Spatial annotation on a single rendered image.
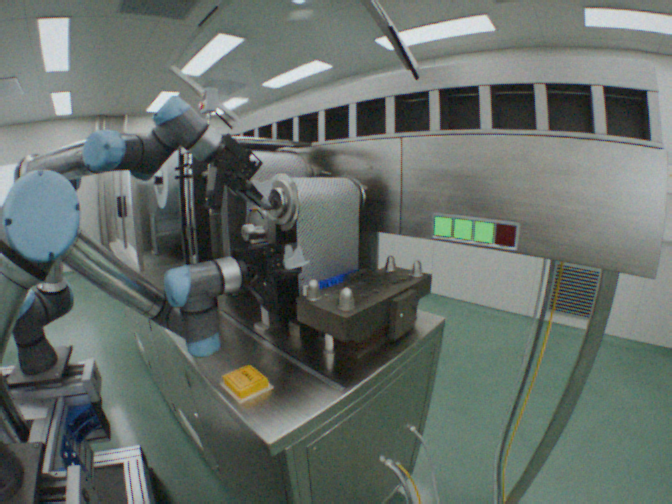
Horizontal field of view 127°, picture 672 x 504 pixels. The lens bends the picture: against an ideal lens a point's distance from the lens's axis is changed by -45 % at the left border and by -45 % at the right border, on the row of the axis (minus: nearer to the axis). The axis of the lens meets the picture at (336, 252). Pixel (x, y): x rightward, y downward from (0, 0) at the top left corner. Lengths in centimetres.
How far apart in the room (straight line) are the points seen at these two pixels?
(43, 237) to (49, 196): 5
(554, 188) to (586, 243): 15
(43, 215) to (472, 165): 87
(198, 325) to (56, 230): 34
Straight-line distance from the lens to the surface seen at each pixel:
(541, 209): 79
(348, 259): 90
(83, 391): 110
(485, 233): 82
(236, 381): 63
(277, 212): 76
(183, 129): 66
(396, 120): 97
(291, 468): 63
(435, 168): 87
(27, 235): 43
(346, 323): 63
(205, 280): 60
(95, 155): 59
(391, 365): 73
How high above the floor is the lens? 130
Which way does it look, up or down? 13 degrees down
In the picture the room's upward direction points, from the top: straight up
